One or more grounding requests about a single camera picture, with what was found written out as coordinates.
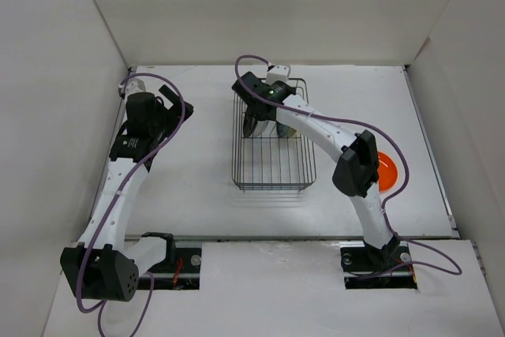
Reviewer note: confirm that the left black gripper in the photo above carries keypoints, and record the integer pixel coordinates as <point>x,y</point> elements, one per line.
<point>173,114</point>

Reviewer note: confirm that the blue floral green plate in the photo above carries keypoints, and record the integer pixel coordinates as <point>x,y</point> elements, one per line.
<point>282,130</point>

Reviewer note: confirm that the cream plate with black pattern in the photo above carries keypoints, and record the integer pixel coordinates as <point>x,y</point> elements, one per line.
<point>293,133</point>

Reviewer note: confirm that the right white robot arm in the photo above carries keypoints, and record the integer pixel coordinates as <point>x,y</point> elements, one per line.
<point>355,154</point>

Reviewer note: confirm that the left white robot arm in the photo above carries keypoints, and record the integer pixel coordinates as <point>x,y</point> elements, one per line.
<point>100,267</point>

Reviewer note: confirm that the orange plate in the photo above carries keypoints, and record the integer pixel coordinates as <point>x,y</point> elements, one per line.
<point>388,172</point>

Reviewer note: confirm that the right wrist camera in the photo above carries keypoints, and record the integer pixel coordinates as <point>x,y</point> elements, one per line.
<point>277,73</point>

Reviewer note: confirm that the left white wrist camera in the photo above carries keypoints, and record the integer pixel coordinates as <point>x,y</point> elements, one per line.
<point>130,87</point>

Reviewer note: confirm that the grey wire dish rack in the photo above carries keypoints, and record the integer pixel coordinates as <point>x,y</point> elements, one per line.
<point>269,162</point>

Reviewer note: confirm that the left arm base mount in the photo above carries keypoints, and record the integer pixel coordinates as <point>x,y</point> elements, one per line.
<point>180,269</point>

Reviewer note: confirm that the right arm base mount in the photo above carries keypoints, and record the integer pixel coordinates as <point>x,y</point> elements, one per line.
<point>362,273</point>

